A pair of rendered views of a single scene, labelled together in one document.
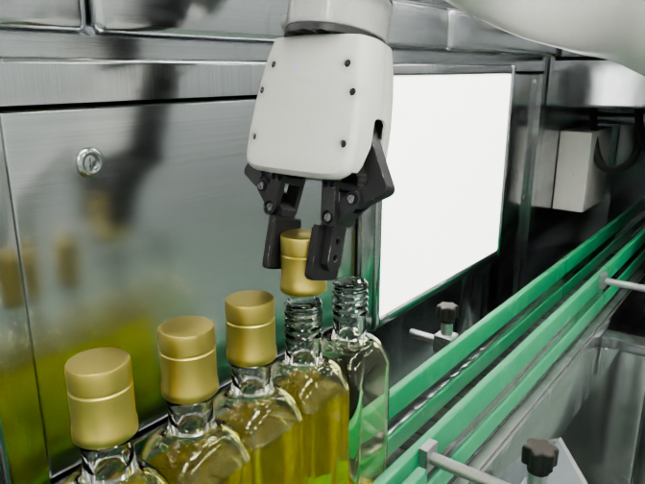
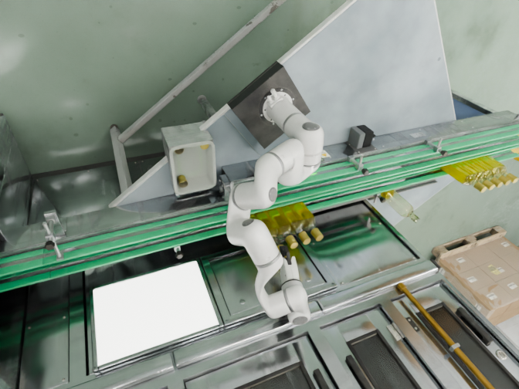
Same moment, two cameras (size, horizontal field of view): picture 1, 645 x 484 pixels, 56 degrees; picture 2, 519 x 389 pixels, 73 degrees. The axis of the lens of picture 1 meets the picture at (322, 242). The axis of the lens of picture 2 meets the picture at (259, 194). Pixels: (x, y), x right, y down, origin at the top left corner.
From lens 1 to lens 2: 128 cm
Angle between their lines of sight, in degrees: 72
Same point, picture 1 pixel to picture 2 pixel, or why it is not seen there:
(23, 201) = (317, 272)
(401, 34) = (210, 341)
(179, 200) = not seen: hidden behind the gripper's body
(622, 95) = not seen: outside the picture
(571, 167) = not seen: outside the picture
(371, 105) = (293, 266)
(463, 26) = (161, 364)
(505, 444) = (184, 210)
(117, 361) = (319, 236)
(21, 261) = (313, 265)
